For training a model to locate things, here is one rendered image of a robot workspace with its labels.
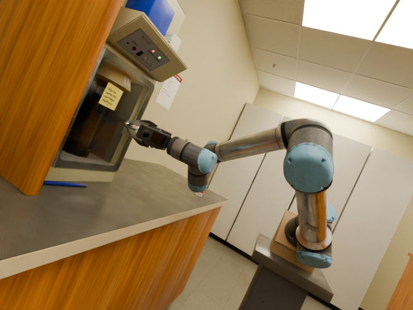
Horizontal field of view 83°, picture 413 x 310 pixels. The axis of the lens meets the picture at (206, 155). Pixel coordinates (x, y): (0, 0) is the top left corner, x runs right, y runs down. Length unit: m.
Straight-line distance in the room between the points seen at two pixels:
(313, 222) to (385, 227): 3.05
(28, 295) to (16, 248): 0.16
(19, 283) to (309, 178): 0.66
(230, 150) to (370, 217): 3.09
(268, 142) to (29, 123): 0.69
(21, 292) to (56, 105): 0.42
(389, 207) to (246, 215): 1.84
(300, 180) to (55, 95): 0.67
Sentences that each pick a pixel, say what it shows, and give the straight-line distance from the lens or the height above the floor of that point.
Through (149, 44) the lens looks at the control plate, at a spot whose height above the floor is 1.47.
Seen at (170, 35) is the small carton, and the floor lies 1.56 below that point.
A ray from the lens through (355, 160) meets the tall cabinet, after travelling 3.74.
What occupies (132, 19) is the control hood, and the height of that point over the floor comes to 1.48.
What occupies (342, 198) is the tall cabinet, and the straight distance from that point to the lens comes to 3.69.
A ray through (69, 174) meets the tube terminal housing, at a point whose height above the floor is 0.97.
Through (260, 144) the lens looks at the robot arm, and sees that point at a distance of 0.79.
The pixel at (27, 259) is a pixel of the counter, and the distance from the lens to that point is 0.55.
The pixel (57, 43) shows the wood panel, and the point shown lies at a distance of 0.80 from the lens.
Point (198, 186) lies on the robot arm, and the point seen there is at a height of 1.10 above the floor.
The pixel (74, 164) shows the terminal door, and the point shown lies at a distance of 0.89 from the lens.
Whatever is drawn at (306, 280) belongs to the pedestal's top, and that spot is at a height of 0.94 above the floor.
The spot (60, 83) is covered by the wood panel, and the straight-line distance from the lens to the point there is 0.73.
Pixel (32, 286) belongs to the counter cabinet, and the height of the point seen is 0.82.
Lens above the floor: 1.24
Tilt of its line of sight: 1 degrees down
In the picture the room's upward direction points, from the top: 25 degrees clockwise
